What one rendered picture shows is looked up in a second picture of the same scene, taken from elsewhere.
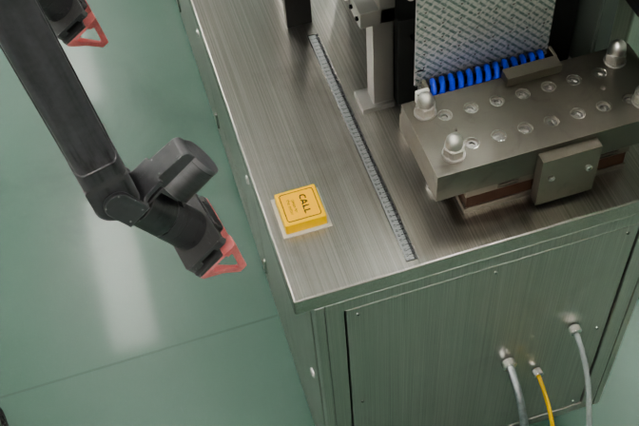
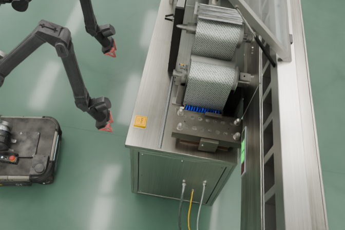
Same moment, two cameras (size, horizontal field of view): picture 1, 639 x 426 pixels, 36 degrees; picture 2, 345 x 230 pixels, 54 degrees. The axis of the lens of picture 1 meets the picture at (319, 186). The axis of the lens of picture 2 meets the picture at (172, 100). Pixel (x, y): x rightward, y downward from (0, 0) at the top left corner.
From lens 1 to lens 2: 0.57 m
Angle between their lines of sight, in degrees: 8
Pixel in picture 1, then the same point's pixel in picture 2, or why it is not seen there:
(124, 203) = (83, 106)
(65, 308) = not seen: hidden behind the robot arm
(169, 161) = (98, 101)
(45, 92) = (70, 77)
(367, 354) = (144, 164)
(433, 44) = (189, 97)
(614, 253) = (217, 171)
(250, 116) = (144, 91)
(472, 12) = (202, 94)
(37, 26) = (72, 63)
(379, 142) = (171, 113)
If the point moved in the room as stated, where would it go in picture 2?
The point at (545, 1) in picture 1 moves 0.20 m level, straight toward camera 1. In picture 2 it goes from (223, 99) to (202, 122)
